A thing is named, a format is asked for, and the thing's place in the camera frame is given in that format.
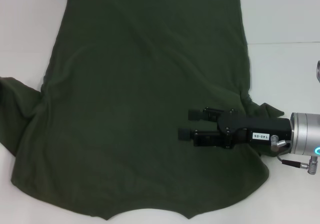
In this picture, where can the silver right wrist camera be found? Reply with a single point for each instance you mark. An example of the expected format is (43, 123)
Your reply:
(318, 70)

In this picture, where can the dark green t-shirt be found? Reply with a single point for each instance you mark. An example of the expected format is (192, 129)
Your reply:
(137, 84)

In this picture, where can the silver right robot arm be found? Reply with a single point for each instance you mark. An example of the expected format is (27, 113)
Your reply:
(305, 134)

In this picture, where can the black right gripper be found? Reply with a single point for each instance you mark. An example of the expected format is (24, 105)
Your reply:
(262, 127)

